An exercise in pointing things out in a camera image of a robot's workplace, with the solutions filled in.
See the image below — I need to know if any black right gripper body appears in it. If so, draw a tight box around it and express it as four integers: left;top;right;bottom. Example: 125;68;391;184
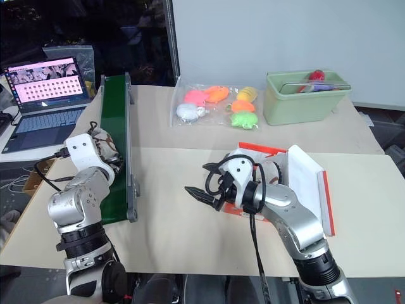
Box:
213;172;238;212

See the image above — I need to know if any camouflage shoe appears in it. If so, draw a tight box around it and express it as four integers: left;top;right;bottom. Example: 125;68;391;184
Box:
87;121;125;174

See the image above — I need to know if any orange and white shoebox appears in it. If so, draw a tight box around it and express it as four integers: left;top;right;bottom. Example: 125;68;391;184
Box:
220;141;338;238

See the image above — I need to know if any clear plastic toy bag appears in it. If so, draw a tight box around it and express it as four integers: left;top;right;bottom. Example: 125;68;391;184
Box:
168;75;264;132

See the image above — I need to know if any green squishy toy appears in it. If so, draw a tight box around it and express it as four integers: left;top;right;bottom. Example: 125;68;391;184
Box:
230;111;258;130

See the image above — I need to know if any white squishy toy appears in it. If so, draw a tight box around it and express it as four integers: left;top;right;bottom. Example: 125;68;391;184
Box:
175;103;207;124

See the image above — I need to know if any orange round toy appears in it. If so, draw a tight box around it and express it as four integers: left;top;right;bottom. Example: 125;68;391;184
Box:
230;100;257;114

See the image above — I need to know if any pink squishy toy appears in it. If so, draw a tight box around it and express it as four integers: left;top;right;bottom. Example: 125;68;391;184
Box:
184;89;207;106

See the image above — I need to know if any orange fish toy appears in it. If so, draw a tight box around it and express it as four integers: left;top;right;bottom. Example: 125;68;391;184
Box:
204;85;229;104

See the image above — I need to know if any yellow squishy toy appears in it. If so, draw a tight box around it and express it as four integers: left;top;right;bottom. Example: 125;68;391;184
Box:
237;86;257;103

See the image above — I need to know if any green conveyor belt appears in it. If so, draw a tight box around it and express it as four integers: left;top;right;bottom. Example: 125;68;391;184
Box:
99;72;142;224

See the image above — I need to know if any light green plastic bin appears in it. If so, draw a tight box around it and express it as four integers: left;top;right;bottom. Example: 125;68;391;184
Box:
265;70;353;127

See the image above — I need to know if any purple toy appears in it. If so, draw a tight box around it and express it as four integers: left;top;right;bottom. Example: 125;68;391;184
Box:
297;81;341;94

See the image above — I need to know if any open laptop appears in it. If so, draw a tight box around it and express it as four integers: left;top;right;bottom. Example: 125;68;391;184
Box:
1;56;93;155

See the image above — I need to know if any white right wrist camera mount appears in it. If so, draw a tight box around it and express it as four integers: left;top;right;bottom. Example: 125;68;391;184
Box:
217;155;258;207

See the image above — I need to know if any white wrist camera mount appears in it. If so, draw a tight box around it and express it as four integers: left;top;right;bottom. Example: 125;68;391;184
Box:
217;155;258;207
65;133;116;188

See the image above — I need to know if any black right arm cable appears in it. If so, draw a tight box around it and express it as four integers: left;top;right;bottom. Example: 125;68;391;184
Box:
204;160;270;304

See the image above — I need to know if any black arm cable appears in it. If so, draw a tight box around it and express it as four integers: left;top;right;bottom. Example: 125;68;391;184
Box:
204;160;270;304
34;148;77;193

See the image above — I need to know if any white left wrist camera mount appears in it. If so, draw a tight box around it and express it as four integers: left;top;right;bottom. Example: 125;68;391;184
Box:
65;133;116;188

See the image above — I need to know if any aluminium frame post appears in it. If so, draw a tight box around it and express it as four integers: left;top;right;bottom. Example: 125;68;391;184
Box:
166;0;182;87

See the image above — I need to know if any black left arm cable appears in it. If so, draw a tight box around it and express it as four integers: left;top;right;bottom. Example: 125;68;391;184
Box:
34;148;77;193

